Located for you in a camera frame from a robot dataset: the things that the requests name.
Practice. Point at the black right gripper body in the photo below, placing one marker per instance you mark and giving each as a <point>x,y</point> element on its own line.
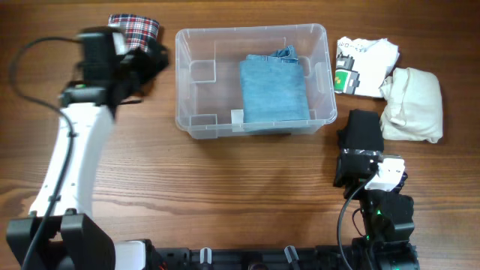
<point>355,178</point>

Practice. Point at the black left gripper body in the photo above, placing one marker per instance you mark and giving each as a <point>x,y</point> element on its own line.
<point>160,67</point>

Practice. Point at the red plaid shirt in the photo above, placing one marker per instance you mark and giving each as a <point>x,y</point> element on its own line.
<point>138,30</point>

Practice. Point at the blue denim jeans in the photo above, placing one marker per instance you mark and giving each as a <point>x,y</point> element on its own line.
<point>273,87</point>

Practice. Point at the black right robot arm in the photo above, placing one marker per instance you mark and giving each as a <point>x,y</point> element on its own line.
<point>387,217</point>

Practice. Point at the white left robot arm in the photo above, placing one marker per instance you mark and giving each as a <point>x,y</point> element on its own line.
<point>59,232</point>

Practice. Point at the folded cream sweatshirt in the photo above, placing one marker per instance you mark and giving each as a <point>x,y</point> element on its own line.
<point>414,109</point>

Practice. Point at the clear plastic storage bin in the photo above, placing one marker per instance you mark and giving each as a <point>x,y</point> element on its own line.
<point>208,82</point>

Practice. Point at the white printed t-shirt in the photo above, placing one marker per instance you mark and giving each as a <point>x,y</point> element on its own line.
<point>362,65</point>

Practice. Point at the white label on bin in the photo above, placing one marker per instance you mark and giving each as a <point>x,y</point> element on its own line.
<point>237,117</point>

